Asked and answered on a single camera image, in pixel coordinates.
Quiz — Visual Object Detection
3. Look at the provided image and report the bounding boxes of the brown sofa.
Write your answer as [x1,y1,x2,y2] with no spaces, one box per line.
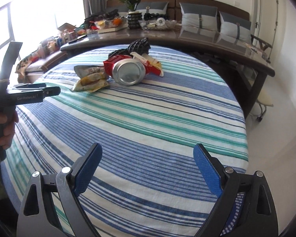
[105,0,250,31]

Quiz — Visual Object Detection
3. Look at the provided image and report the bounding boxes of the left hand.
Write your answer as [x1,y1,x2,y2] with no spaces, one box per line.
[0,110,19,150]

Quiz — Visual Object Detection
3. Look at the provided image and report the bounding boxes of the dark long wooden table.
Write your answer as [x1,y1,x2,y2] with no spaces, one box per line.
[61,28,275,117]

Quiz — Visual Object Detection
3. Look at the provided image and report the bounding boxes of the grey white pillow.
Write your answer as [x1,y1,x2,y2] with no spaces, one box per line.
[180,3,218,31]
[220,12,251,43]

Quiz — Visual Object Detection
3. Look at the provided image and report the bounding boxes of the grey white pillow right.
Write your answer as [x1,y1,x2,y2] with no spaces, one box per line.
[220,12,251,43]

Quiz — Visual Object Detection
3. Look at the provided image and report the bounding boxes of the red crushed can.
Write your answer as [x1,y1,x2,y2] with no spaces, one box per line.
[103,55,146,86]

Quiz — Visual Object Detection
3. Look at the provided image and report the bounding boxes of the white snack bag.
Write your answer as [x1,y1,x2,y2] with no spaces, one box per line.
[71,65,109,93]

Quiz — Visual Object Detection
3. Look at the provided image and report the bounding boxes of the fruit tray with oranges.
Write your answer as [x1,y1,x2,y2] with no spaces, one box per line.
[94,17,128,34]

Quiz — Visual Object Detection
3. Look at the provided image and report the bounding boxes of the grey white pillow left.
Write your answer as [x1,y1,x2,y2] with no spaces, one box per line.
[180,3,218,31]

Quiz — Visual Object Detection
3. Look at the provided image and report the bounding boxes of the white stool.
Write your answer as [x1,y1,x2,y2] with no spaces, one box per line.
[249,89,274,122]

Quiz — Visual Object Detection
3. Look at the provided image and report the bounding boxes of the blue plastic basket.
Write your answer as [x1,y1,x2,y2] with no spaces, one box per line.
[220,192,246,236]

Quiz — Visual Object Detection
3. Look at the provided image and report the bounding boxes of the black foam net roll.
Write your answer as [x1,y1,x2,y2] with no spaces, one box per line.
[108,38,151,59]

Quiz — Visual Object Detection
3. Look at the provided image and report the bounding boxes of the glass bowl with tape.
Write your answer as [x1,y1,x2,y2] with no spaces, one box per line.
[139,18,177,31]

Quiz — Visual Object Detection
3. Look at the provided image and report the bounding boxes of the potted green plant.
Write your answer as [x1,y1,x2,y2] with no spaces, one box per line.
[119,0,142,29]

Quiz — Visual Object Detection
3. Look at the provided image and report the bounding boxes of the striped tablecloth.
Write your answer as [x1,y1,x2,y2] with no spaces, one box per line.
[1,46,249,236]

